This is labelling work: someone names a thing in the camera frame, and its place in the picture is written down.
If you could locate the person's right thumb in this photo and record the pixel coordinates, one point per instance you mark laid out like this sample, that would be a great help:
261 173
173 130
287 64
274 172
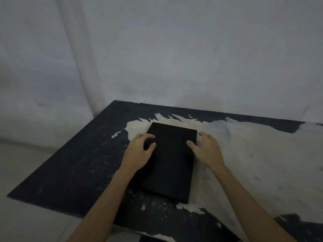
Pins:
192 146

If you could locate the person's left forearm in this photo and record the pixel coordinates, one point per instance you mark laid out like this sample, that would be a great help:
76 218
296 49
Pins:
106 206

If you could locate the person's right hand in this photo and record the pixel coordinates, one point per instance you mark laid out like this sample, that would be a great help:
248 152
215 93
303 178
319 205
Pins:
209 153

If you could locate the black rectangular box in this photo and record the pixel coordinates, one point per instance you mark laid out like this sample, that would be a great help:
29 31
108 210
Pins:
171 163

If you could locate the person's left thumb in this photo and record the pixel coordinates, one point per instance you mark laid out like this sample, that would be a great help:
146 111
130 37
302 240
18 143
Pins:
150 149

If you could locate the person's right forearm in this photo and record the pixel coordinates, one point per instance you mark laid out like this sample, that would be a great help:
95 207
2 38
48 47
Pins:
247 204

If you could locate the person's left hand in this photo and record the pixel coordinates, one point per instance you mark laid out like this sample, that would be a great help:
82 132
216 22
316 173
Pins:
135 156

